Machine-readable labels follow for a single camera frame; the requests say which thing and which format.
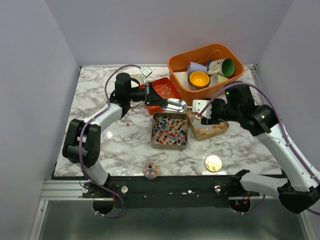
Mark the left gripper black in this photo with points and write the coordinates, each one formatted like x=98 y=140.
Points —
x=153 y=98

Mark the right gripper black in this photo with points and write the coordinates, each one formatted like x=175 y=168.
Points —
x=212 y=121

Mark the orange square candy tray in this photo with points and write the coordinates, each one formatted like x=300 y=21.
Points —
x=164 y=88

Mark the metal scoop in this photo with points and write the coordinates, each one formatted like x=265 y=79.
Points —
x=176 y=105

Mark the gold tin with popsicle candies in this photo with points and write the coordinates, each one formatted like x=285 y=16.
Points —
x=202 y=132

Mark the brown tray with lollipops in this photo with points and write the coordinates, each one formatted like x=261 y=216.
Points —
x=169 y=131

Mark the clear glass jar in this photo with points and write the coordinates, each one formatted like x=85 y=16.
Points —
x=150 y=169

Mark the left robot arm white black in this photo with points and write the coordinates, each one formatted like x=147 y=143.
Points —
x=83 y=138

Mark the white ceramic bowl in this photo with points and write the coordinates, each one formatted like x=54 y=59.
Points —
x=137 y=81

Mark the cream cup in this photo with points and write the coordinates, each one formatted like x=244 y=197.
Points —
x=217 y=79

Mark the yellow inside bowl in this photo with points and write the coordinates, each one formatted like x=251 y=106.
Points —
x=199 y=80

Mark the large orange plastic bin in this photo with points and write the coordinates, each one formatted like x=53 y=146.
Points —
x=178 y=65

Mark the floral mug green inside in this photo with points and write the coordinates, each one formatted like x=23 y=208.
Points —
x=224 y=67

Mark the lavender cup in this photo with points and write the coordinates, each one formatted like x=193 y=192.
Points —
x=196 y=67

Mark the gold round jar lid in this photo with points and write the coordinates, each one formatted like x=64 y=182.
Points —
x=213 y=163

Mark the blue cup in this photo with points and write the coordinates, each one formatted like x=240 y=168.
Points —
x=209 y=62

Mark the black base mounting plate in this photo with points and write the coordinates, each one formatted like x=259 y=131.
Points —
x=168 y=191

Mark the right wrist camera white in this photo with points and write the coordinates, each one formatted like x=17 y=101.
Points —
x=200 y=108

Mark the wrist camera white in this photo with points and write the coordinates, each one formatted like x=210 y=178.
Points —
x=200 y=108
x=146 y=72

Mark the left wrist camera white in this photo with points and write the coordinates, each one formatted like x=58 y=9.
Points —
x=146 y=72

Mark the aluminium rail frame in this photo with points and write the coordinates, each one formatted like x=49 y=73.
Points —
x=64 y=214

